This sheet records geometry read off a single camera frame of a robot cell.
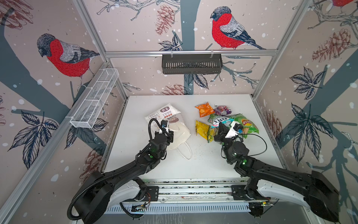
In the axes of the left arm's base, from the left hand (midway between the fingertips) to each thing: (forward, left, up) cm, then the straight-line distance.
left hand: (170, 122), depth 81 cm
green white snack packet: (-1, -25, +5) cm, 26 cm away
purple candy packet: (+20, -37, -13) cm, 44 cm away
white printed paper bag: (+2, -6, -16) cm, 17 cm away
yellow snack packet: (+4, -21, -14) cm, 25 cm away
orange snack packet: (+22, -25, -15) cm, 37 cm away
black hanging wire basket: (+47, -14, +9) cm, 50 cm away
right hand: (-3, -28, +6) cm, 29 cm away
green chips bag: (+4, -51, -9) cm, 52 cm away
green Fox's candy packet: (+1, -27, -14) cm, 30 cm away
